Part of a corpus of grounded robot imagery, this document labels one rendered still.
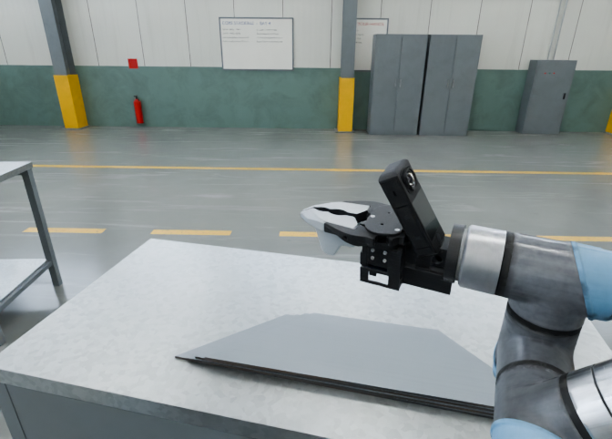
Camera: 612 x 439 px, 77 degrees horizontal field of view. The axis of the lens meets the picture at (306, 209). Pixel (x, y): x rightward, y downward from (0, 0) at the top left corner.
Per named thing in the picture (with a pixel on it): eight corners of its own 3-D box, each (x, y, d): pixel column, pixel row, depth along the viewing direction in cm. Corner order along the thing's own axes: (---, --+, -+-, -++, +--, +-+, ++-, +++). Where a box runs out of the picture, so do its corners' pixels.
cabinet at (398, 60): (369, 135, 819) (376, 34, 744) (366, 130, 864) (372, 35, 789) (416, 135, 817) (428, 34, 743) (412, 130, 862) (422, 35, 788)
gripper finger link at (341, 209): (303, 239, 57) (363, 254, 53) (301, 205, 54) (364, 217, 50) (313, 229, 59) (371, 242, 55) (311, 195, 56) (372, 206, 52)
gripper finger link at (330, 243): (293, 251, 54) (355, 267, 51) (290, 215, 52) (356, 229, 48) (303, 239, 57) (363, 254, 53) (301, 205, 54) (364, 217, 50)
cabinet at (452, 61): (419, 135, 817) (431, 34, 743) (413, 130, 862) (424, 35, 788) (466, 136, 816) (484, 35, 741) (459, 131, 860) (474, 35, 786)
